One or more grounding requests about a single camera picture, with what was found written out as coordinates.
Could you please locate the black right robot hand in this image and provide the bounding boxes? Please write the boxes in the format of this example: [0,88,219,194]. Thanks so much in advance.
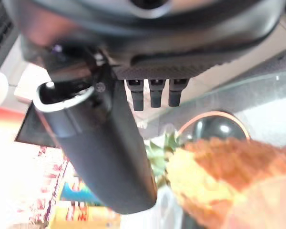
[1,0,286,215]

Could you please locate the dark round plate copper rim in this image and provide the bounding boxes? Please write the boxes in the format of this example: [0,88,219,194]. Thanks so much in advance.
[177,111,251,146]

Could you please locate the pale orange round fruit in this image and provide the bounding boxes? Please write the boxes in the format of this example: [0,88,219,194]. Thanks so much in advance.
[226,175,286,229]

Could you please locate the colourful printed snack box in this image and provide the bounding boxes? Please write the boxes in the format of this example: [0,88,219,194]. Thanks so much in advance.
[49,181,122,229]

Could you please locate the red white patterned cloth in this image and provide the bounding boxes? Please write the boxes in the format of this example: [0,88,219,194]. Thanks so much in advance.
[14,145,74,226]

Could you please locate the black flat panel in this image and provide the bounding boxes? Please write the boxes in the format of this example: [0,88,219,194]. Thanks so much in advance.
[14,104,60,148]

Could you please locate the yellow orange pineapple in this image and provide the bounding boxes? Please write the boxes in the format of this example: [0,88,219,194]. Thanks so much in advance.
[145,130,286,229]

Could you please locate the glass table top edge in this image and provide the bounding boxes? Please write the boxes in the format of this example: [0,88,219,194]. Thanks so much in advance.
[143,69,286,125]

